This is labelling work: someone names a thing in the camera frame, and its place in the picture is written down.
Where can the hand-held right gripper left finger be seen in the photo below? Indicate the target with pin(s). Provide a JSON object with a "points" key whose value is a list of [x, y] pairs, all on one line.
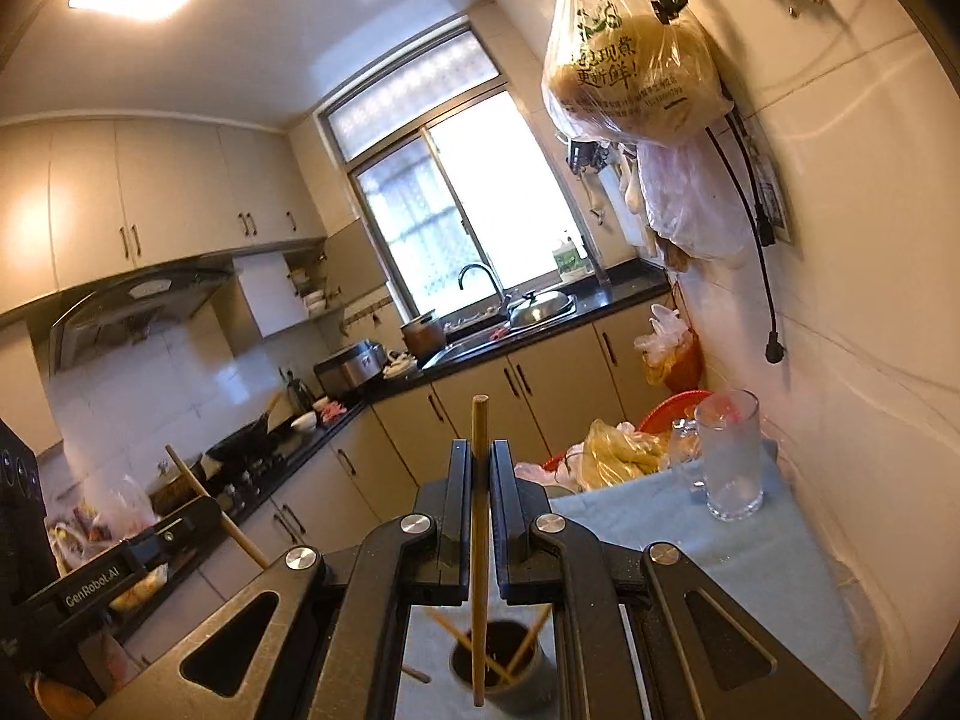
{"points": [[461, 502]]}

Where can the dark grey utensil holder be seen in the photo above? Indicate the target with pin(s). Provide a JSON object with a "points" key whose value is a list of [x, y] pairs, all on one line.
{"points": [[525, 690]]}

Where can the plastic bags of food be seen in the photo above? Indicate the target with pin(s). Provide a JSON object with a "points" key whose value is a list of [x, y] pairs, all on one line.
{"points": [[112, 510]]}

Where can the range hood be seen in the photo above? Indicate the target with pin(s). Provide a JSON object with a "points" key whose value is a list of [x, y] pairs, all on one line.
{"points": [[142, 300]]}

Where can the yellow plastic bag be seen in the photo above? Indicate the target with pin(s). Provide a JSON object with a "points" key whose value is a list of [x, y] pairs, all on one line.
{"points": [[615, 457]]}

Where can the brown pot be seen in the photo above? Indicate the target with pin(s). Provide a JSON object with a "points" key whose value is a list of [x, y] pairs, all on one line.
{"points": [[420, 337]]}

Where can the pink cloth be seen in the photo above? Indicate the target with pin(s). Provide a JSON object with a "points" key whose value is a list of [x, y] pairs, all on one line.
{"points": [[330, 409]]}

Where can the steel pot lid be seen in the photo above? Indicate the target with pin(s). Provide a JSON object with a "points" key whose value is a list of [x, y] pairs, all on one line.
{"points": [[540, 307]]}

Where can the white bowl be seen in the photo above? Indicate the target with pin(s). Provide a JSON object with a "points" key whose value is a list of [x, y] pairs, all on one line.
{"points": [[304, 422]]}

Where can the cooking pot with lid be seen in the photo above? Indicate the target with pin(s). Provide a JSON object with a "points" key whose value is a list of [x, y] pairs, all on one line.
{"points": [[180, 491]]}

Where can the hanging paper card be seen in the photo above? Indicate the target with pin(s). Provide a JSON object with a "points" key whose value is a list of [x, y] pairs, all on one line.
{"points": [[780, 210]]}

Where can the black kitchen countertop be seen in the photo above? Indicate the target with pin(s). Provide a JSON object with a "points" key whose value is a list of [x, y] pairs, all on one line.
{"points": [[622, 285]]}

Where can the wooden chopstick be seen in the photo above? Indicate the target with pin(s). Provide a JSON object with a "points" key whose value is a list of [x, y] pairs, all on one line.
{"points": [[416, 673], [481, 465], [534, 634], [450, 628], [247, 547]]}

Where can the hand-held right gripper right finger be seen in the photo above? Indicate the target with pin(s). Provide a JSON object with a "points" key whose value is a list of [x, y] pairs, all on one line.
{"points": [[501, 502]]}

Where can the beige cabinets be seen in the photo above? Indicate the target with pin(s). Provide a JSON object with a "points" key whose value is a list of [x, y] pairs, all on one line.
{"points": [[450, 420], [150, 187]]}

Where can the tall clear glass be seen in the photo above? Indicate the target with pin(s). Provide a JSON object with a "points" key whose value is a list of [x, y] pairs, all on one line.
{"points": [[731, 465]]}

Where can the hanging brown plastic bag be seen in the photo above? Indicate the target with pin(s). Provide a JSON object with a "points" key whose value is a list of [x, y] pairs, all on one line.
{"points": [[675, 255]]}

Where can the light blue towel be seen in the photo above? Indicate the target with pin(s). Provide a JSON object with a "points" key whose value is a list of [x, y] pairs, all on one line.
{"points": [[712, 577]]}

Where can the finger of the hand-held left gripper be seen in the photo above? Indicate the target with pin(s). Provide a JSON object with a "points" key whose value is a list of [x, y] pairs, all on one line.
{"points": [[187, 529]]}

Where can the hanging plastic bag of bread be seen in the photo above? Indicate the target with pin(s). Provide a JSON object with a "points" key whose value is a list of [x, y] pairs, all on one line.
{"points": [[630, 75]]}

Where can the open wall shelf cabinet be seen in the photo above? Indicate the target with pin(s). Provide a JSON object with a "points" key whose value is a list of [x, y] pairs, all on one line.
{"points": [[262, 292]]}

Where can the orange bin with plastic bags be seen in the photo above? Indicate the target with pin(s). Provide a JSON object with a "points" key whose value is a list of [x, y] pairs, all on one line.
{"points": [[679, 364]]}

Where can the silver rice cooker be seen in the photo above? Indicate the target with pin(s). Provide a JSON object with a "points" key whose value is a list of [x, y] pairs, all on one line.
{"points": [[352, 367]]}

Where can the white dishes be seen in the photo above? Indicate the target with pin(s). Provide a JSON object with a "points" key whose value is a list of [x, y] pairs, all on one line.
{"points": [[399, 367]]}

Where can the stack of white bowls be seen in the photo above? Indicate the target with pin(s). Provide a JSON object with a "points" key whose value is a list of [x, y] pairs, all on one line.
{"points": [[313, 301]]}

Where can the gas stove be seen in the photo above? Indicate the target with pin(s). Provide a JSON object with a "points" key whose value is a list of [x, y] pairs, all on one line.
{"points": [[247, 476]]}

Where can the hanging white plastic bag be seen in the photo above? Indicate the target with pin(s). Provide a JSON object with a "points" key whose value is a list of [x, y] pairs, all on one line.
{"points": [[690, 195]]}

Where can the green detergent bottle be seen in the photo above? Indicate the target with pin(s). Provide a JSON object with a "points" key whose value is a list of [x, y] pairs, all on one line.
{"points": [[570, 259]]}

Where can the clear glass mug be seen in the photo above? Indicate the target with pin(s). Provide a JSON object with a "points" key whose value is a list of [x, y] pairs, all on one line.
{"points": [[684, 442]]}

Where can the black wall rack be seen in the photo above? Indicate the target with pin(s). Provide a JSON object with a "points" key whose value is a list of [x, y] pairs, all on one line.
{"points": [[581, 154]]}

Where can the steel sink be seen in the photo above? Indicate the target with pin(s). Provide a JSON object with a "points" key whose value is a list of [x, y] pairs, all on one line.
{"points": [[465, 352]]}

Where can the steel faucet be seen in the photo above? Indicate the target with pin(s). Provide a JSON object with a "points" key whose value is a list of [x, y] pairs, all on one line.
{"points": [[499, 292]]}

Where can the beige lower cabinets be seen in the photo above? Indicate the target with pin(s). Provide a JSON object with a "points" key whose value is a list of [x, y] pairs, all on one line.
{"points": [[450, 420]]}

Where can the black wok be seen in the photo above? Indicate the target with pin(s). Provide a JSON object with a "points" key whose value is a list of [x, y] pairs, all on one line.
{"points": [[240, 442]]}

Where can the kitchen window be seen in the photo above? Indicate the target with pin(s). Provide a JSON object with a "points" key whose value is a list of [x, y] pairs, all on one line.
{"points": [[480, 165]]}

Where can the red plastic basin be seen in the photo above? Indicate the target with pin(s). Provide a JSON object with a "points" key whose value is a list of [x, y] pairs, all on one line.
{"points": [[667, 409]]}

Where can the beige upper cabinets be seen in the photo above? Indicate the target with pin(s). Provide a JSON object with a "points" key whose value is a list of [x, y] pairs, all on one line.
{"points": [[150, 187]]}

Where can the steel kettle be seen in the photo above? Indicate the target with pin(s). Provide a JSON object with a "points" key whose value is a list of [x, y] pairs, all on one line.
{"points": [[300, 394]]}

